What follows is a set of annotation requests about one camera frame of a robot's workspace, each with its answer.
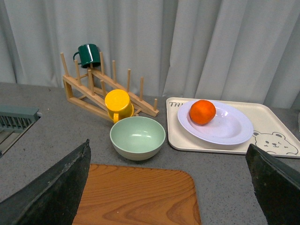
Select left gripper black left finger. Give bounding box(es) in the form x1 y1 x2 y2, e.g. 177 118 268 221
0 140 91 225

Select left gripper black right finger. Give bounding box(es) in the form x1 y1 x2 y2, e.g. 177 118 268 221
246 144 300 225

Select white plate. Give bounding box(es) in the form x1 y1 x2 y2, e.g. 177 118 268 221
177 99 254 145

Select orange fruit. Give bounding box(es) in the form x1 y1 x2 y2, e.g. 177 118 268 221
189 100 216 125

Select beige bear tray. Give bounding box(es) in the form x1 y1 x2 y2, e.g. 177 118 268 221
166 97 300 158

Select wooden cutting board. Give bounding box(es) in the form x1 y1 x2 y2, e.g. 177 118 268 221
73 164 202 225

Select grey-green drying rack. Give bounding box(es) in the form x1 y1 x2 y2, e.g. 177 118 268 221
0 104 42 156

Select green bowl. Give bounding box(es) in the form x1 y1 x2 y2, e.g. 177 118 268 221
110 116 166 161

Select wooden dish rack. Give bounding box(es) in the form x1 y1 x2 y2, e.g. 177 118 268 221
60 52 159 120

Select yellow mug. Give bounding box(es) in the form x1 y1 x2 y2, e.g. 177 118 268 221
105 89 134 123

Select dark green mug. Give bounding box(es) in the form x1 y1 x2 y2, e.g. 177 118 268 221
73 44 101 69

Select grey curtain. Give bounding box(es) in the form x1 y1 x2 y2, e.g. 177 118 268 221
0 0 300 109

